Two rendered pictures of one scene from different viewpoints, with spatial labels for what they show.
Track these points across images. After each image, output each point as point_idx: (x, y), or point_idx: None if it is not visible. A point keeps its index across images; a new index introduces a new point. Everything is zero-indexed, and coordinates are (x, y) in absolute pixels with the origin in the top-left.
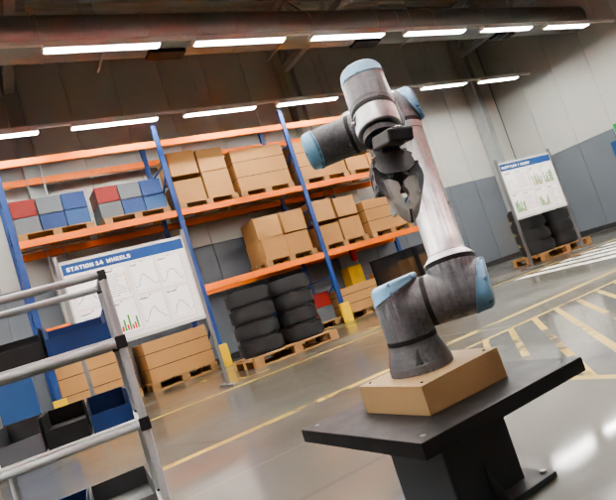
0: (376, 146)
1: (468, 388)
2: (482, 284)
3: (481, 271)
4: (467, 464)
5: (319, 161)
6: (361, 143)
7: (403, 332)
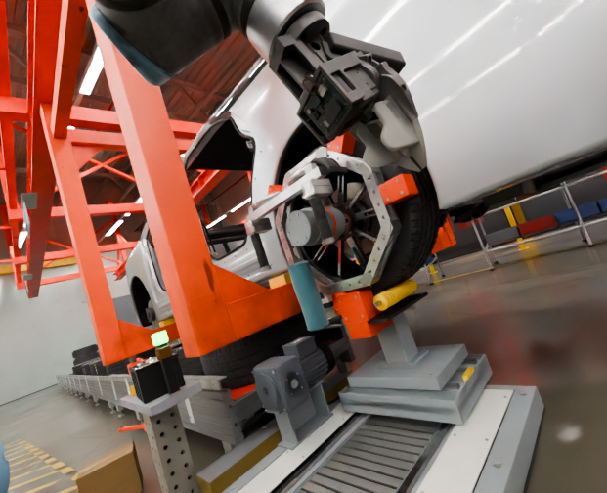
0: (354, 47)
1: None
2: (2, 470)
3: None
4: None
5: None
6: (174, 2)
7: None
